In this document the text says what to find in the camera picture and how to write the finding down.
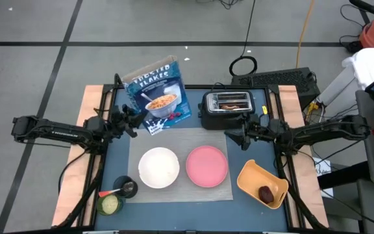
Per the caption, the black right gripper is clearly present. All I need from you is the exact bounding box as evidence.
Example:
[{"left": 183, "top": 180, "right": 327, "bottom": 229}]
[{"left": 224, "top": 113, "right": 272, "bottom": 151}]

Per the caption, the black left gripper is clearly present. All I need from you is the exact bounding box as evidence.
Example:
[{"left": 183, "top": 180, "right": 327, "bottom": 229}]
[{"left": 108, "top": 103, "right": 147, "bottom": 138}]

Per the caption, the brown toast slice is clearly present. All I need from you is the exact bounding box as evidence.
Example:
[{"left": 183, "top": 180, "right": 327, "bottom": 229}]
[{"left": 219, "top": 103, "right": 242, "bottom": 111}]

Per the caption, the pink plastic plate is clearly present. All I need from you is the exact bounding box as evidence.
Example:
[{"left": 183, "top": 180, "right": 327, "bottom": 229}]
[{"left": 185, "top": 145, "right": 229, "bottom": 189}]

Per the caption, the blue frosted flakes cereal box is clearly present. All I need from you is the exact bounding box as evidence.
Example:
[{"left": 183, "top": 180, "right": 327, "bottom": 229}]
[{"left": 121, "top": 55, "right": 193, "bottom": 137}]

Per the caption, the dark red apple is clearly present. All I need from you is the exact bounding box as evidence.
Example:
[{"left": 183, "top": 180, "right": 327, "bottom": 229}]
[{"left": 258, "top": 185, "right": 275, "bottom": 205}]

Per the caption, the metal spoon with orange handle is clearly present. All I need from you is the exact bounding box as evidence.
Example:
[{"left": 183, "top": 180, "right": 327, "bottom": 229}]
[{"left": 98, "top": 181, "right": 135, "bottom": 198}]

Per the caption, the black and chrome toaster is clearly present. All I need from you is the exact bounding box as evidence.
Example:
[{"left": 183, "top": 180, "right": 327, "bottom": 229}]
[{"left": 197, "top": 90, "right": 260, "bottom": 131}]

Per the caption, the yellow plastic basket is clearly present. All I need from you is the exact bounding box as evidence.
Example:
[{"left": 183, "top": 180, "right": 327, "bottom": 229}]
[{"left": 236, "top": 159, "right": 290, "bottom": 210}]

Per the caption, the grey woven placemat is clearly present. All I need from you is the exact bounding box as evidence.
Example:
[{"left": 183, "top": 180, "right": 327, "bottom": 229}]
[{"left": 127, "top": 127, "right": 234, "bottom": 204}]

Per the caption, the white ceramic bowl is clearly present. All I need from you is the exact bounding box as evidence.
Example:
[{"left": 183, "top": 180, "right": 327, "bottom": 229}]
[{"left": 138, "top": 147, "right": 181, "bottom": 189}]

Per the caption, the black cup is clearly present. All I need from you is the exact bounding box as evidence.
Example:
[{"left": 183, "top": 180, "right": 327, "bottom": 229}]
[{"left": 112, "top": 175, "right": 139, "bottom": 199}]

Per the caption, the black computer case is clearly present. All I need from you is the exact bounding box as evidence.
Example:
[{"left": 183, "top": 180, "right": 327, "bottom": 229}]
[{"left": 231, "top": 67, "right": 321, "bottom": 110}]

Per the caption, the yellow plug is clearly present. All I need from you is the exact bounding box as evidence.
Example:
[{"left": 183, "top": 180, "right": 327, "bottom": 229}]
[{"left": 306, "top": 101, "right": 320, "bottom": 114}]

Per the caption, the green cup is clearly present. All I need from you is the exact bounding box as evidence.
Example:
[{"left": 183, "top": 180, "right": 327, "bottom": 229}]
[{"left": 95, "top": 194, "right": 124, "bottom": 216}]

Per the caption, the white paper sheet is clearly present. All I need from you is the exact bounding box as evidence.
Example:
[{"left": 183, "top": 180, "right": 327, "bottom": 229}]
[{"left": 313, "top": 157, "right": 334, "bottom": 198}]

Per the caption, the white cloth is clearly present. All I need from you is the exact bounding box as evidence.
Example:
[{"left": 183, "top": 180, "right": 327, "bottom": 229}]
[{"left": 342, "top": 47, "right": 374, "bottom": 91}]

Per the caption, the black cable by left arm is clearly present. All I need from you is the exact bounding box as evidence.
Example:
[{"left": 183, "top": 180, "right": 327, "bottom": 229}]
[{"left": 58, "top": 151, "right": 89, "bottom": 196}]

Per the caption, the black floor cable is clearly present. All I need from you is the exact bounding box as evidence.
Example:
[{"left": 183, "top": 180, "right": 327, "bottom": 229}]
[{"left": 228, "top": 0, "right": 258, "bottom": 77}]

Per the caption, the yellow floor cable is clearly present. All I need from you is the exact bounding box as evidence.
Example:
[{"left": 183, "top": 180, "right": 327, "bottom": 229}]
[{"left": 295, "top": 0, "right": 315, "bottom": 69}]

